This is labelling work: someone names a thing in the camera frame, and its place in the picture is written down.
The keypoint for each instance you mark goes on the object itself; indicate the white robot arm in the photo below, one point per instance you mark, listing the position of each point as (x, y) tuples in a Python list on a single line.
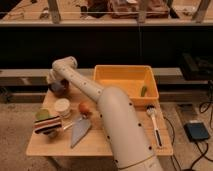
[(129, 143)]

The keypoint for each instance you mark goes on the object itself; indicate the dark blue sponge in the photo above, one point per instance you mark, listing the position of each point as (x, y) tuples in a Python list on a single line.
[(56, 87)]

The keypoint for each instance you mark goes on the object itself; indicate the white dish brush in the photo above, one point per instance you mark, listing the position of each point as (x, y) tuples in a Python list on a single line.
[(151, 112)]

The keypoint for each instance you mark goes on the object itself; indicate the orange tomato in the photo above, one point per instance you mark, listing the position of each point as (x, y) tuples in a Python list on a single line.
[(84, 108)]

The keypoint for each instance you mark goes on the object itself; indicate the white cup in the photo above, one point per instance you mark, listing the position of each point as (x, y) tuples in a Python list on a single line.
[(63, 107)]

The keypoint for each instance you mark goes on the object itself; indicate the green round object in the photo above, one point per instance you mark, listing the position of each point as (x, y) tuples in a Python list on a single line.
[(42, 114)]

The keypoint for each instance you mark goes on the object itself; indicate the blue foot pedal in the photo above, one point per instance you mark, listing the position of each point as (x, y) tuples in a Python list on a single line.
[(196, 132)]

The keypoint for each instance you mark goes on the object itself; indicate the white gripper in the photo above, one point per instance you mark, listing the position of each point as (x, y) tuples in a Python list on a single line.
[(51, 78)]

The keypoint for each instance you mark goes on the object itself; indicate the yellow plastic bin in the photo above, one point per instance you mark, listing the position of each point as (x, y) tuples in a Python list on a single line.
[(131, 79)]

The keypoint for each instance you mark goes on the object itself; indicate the green pickle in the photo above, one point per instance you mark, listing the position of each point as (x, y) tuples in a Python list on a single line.
[(143, 91)]

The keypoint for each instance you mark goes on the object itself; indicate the purple bowl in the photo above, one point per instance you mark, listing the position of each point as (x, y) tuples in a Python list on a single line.
[(65, 83)]

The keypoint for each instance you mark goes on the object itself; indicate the small wooden table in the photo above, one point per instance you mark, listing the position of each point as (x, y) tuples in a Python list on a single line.
[(95, 142)]

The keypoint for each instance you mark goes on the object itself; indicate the black box on shelf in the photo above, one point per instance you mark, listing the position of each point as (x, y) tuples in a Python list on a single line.
[(196, 67)]

